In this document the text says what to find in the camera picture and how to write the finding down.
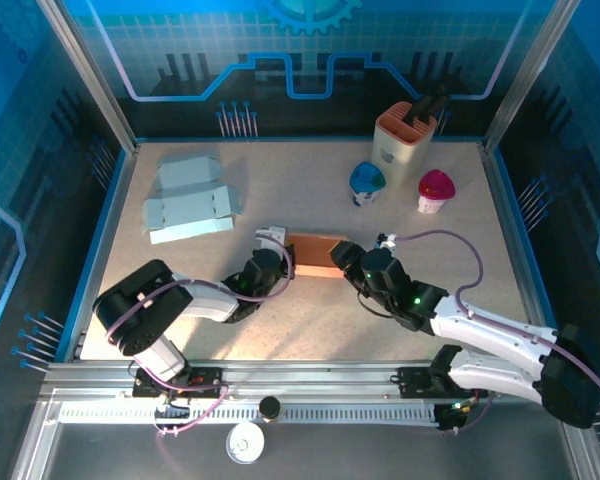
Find light blue paper box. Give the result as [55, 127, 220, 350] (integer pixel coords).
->
[140, 152, 244, 246]

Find white cup with blue lid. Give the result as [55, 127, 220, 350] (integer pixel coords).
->
[348, 161, 387, 208]

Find white cup with pink lid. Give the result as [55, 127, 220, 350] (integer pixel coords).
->
[417, 168, 457, 216]

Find beige knife block orange top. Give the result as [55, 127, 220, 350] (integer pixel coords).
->
[371, 101, 438, 189]

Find small circuit board with LEDs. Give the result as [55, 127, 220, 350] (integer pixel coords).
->
[437, 397, 476, 432]

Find white round lid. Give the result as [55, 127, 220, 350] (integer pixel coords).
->
[224, 422, 266, 465]

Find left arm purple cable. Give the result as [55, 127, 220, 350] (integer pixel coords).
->
[104, 228, 297, 439]

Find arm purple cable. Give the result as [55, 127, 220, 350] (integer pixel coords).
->
[394, 228, 600, 436]
[104, 228, 297, 439]

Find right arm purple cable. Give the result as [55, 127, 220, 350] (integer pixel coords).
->
[394, 228, 600, 436]

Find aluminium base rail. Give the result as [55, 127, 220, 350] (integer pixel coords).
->
[38, 358, 584, 404]

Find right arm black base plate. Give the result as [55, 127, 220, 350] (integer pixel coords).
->
[396, 366, 490, 400]

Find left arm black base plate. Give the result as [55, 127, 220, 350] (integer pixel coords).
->
[131, 366, 227, 400]

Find black cylinder with gold ring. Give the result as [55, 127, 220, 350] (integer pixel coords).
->
[258, 395, 283, 425]

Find white slotted cable duct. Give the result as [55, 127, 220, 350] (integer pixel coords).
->
[57, 403, 440, 427]

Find black knife handle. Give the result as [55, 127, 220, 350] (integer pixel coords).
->
[426, 83, 452, 117]
[404, 95, 437, 124]

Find aluminium frame post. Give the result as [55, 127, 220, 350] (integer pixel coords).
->
[481, 0, 583, 155]
[35, 0, 140, 155]

